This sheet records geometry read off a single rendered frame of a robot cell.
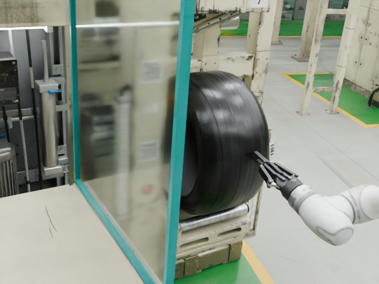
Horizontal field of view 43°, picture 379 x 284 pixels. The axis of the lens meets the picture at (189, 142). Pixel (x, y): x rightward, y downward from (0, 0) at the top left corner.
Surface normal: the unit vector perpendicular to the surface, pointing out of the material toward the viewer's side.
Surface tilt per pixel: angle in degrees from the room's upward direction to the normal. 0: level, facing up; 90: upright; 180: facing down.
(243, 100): 35
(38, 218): 0
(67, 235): 0
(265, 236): 0
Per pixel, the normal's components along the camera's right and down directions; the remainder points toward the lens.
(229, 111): 0.40, -0.40
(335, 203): 0.16, -0.84
